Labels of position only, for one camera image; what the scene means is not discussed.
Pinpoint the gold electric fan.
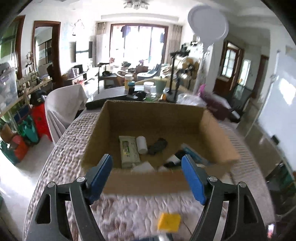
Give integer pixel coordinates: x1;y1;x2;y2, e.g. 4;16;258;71
178;57;200;79

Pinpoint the green white box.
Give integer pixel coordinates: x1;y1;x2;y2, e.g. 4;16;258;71
119;136;141;169

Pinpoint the red container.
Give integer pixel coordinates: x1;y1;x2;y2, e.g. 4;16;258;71
31;103;52;141

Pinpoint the yellow plastic block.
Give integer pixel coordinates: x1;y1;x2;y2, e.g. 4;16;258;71
157;213;181;232

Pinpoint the white round lamp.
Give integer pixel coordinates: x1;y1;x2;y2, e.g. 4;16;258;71
188;5;229;94

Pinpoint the white covered chair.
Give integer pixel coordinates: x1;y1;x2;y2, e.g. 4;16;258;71
45;84;88;144

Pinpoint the quilted bed cover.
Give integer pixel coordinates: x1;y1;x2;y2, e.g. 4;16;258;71
23;113;275;240

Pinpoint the cardboard box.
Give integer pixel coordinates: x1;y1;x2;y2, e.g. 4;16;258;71
82;100;240;196

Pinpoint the black office chair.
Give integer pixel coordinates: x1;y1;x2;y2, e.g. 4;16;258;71
227;84;254;123

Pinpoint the white roll in box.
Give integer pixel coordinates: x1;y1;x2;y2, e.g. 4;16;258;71
136;136;148;155

